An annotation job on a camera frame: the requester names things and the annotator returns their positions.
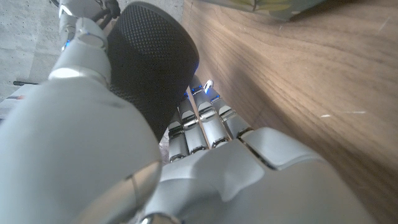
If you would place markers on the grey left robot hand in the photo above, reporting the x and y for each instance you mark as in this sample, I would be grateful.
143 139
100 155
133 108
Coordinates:
217 186

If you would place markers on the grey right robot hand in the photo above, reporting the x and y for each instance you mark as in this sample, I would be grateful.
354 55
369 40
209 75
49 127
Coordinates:
66 28

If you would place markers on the black cylindrical speaker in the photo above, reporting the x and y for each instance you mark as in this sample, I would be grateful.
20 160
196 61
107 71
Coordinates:
149 62

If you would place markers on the floral teal tissue box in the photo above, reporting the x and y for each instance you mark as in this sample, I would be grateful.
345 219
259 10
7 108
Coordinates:
264 6

